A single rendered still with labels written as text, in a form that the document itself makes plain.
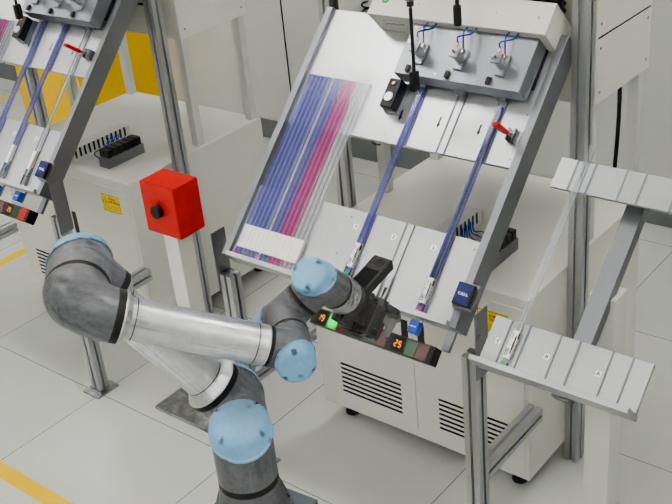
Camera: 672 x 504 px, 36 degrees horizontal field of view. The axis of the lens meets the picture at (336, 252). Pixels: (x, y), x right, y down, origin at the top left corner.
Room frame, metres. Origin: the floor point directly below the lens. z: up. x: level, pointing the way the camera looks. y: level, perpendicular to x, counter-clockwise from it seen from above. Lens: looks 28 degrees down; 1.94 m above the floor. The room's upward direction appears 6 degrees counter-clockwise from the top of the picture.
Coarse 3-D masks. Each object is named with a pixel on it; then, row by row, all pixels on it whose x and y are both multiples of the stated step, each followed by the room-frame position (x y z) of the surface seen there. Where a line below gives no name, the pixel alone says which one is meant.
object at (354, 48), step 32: (352, 32) 2.62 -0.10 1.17; (384, 32) 2.56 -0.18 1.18; (320, 64) 2.60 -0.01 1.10; (352, 64) 2.55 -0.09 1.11; (384, 64) 2.49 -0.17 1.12; (544, 64) 2.25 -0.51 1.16; (448, 96) 2.32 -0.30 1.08; (480, 96) 2.27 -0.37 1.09; (384, 128) 2.35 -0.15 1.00; (416, 128) 2.30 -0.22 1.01; (448, 128) 2.26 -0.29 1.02; (480, 128) 2.21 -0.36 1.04; (512, 128) 2.17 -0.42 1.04
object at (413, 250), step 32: (320, 224) 2.25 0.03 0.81; (352, 224) 2.20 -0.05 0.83; (384, 224) 2.16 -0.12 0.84; (320, 256) 2.19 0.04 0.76; (384, 256) 2.10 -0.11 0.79; (416, 256) 2.06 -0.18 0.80; (448, 256) 2.02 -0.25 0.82; (416, 288) 2.00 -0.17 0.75; (448, 288) 1.96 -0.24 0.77; (448, 320) 1.90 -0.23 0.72
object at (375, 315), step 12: (360, 300) 1.74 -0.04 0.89; (372, 300) 1.79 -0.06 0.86; (384, 300) 1.80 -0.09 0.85; (360, 312) 1.77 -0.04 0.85; (372, 312) 1.77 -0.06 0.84; (384, 312) 1.79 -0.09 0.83; (348, 324) 1.73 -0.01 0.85; (360, 324) 1.76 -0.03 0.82; (372, 324) 1.76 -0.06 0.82; (384, 324) 1.80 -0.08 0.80; (372, 336) 1.76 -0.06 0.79
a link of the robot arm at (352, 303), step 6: (348, 276) 1.75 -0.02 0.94; (354, 282) 1.75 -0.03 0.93; (354, 288) 1.73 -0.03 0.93; (360, 288) 1.75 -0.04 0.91; (354, 294) 1.73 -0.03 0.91; (360, 294) 1.74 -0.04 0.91; (348, 300) 1.71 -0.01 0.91; (354, 300) 1.73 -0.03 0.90; (342, 306) 1.71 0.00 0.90; (348, 306) 1.72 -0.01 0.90; (354, 306) 1.73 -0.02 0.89; (336, 312) 1.73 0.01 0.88; (342, 312) 1.73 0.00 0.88; (348, 312) 1.73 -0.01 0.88
